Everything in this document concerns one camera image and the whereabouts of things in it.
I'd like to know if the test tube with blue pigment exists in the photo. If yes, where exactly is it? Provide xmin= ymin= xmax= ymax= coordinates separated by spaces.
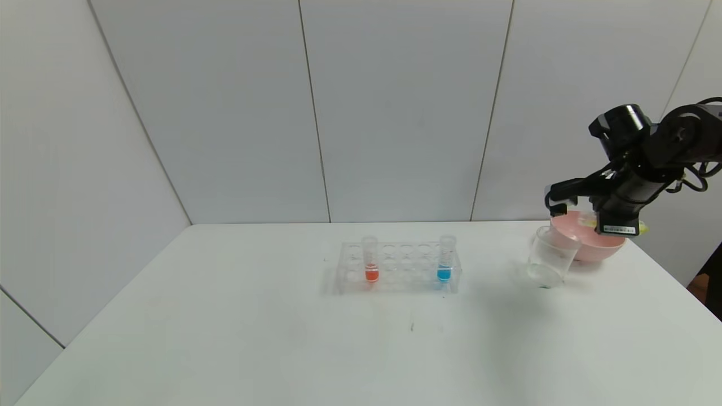
xmin=437 ymin=235 xmax=455 ymax=284

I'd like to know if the clear plastic test tube rack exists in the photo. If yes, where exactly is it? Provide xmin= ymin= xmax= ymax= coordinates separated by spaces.
xmin=337 ymin=241 xmax=463 ymax=295

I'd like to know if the test tube with yellow pigment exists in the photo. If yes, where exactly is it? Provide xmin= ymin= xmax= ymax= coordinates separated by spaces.
xmin=575 ymin=214 xmax=649 ymax=235

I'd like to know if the clear plastic beaker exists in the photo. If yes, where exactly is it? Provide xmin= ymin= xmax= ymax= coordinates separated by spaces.
xmin=526 ymin=226 xmax=580 ymax=289

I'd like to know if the test tube with red liquid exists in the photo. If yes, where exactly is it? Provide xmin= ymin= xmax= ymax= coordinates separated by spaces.
xmin=363 ymin=236 xmax=380 ymax=283

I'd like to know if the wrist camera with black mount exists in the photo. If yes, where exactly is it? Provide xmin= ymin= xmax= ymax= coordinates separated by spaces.
xmin=544 ymin=176 xmax=613 ymax=218

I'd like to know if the pink bowl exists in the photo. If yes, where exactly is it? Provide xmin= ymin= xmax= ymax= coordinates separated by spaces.
xmin=550 ymin=210 xmax=627 ymax=263

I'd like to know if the black camera cable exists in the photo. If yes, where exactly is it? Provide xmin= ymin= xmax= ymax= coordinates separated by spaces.
xmin=666 ymin=97 xmax=722 ymax=193

